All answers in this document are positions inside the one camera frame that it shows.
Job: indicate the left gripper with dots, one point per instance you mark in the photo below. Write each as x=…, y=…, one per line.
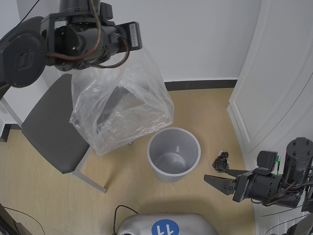
x=93, y=43

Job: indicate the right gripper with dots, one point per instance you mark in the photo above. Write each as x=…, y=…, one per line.
x=259, y=187

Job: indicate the black plastic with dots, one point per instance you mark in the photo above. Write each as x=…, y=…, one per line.
x=221, y=163

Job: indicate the clear plastic bag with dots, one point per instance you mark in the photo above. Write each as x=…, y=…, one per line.
x=146, y=87

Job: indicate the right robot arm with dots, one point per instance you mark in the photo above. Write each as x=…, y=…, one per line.
x=298, y=155

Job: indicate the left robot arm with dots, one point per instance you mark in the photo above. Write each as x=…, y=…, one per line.
x=24, y=57

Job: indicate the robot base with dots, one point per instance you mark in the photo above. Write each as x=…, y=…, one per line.
x=137, y=226

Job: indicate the white trash bin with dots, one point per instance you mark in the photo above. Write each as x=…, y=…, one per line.
x=171, y=153

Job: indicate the grey chair with white legs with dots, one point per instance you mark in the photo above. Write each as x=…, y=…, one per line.
x=49, y=131

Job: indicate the white wardrobe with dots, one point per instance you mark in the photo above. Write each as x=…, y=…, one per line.
x=269, y=82

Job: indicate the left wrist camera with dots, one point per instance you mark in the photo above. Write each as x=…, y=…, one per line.
x=106, y=11

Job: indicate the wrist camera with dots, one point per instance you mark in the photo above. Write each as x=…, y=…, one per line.
x=106, y=11
x=266, y=159

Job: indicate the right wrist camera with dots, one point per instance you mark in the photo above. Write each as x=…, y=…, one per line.
x=266, y=159

